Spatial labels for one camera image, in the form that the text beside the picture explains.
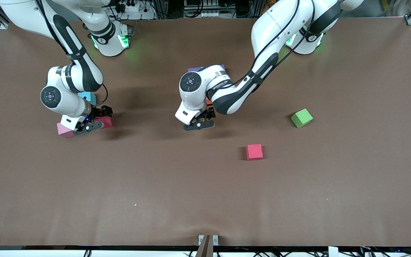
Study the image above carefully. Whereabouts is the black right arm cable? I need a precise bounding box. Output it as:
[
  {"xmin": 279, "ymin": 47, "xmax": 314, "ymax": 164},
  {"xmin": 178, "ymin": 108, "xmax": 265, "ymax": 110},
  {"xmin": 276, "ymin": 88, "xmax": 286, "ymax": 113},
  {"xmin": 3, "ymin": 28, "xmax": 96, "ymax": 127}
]
[{"xmin": 38, "ymin": 0, "xmax": 108, "ymax": 107}]

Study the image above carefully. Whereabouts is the orange yellow objects bag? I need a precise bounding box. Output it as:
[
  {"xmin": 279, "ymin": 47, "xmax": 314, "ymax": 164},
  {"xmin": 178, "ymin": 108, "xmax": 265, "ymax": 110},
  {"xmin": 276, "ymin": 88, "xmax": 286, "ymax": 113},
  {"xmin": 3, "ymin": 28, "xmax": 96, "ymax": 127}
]
[{"xmin": 262, "ymin": 0, "xmax": 274, "ymax": 18}]

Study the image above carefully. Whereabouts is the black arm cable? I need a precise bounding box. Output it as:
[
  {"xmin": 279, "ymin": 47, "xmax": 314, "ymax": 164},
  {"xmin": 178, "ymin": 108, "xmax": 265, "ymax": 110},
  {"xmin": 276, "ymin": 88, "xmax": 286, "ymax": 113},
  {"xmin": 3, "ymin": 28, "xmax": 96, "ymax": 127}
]
[
  {"xmin": 38, "ymin": 0, "xmax": 108, "ymax": 107},
  {"xmin": 254, "ymin": 0, "xmax": 316, "ymax": 70}
]

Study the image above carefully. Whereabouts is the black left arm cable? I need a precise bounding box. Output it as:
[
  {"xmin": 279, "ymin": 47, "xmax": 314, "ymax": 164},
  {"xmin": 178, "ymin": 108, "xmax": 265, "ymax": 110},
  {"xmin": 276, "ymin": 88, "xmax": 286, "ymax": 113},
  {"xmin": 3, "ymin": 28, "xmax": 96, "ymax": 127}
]
[{"xmin": 254, "ymin": 0, "xmax": 316, "ymax": 70}]

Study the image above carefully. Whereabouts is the small metal bracket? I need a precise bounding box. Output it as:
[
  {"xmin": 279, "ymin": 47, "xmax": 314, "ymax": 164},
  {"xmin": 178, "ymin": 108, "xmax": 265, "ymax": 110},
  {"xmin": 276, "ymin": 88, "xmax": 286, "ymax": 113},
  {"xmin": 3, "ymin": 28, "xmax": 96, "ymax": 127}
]
[{"xmin": 198, "ymin": 235, "xmax": 219, "ymax": 246}]

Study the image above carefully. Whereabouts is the black cable bundle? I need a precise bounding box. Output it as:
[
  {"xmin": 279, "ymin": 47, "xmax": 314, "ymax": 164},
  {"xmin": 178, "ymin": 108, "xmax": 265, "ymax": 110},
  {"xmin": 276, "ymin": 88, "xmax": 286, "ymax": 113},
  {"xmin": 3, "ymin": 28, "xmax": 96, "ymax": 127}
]
[{"xmin": 355, "ymin": 240, "xmax": 411, "ymax": 257}]

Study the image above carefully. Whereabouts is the brown wooden strip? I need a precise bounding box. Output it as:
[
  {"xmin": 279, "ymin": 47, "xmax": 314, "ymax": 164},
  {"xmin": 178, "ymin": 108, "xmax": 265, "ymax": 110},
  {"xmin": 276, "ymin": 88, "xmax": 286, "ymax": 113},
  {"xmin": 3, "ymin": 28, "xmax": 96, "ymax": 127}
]
[{"xmin": 195, "ymin": 235, "xmax": 215, "ymax": 257}]

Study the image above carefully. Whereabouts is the aluminium frame post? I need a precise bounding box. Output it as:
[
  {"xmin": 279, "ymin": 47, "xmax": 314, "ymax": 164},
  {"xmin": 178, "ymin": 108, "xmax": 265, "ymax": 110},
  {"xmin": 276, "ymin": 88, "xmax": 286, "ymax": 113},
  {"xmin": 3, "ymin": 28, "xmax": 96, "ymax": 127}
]
[
  {"xmin": 250, "ymin": 0, "xmax": 265, "ymax": 18},
  {"xmin": 154, "ymin": 0, "xmax": 169, "ymax": 19}
]

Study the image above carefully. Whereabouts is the red foam cube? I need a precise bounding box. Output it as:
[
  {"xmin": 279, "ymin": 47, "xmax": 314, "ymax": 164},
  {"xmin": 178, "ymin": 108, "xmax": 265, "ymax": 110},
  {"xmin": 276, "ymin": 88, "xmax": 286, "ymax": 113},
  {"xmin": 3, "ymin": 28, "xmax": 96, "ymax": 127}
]
[
  {"xmin": 246, "ymin": 144, "xmax": 264, "ymax": 161},
  {"xmin": 95, "ymin": 116, "xmax": 113, "ymax": 128}
]

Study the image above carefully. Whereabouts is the pink foam cube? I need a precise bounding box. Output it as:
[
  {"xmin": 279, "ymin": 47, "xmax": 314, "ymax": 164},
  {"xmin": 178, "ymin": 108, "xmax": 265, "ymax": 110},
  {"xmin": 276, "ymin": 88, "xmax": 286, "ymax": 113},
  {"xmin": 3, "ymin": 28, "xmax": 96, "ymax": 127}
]
[{"xmin": 56, "ymin": 122, "xmax": 76, "ymax": 138}]

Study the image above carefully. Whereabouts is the white power strip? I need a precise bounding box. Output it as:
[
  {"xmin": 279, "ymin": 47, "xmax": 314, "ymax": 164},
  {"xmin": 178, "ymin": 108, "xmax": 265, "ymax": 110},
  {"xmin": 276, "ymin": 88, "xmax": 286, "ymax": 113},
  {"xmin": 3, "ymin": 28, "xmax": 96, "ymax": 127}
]
[{"xmin": 115, "ymin": 0, "xmax": 145, "ymax": 13}]

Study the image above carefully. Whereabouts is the green foam cube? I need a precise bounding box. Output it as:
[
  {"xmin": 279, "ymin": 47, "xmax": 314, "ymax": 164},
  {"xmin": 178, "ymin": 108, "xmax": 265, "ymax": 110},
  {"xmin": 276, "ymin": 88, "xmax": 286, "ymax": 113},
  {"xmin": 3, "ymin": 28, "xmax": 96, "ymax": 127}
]
[{"xmin": 291, "ymin": 109, "xmax": 314, "ymax": 129}]

